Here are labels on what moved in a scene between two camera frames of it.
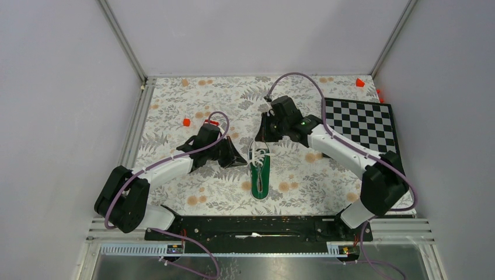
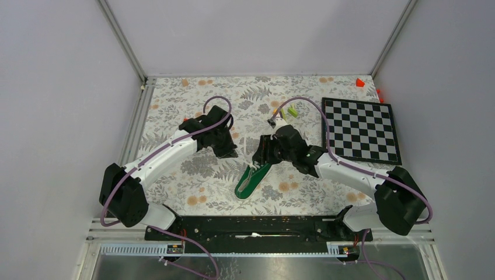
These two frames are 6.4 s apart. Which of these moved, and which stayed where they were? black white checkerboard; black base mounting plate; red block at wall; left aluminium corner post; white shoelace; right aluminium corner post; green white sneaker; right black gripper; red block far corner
Moved: right black gripper; white shoelace; green white sneaker
Stayed: left aluminium corner post; black base mounting plate; black white checkerboard; red block at wall; right aluminium corner post; red block far corner
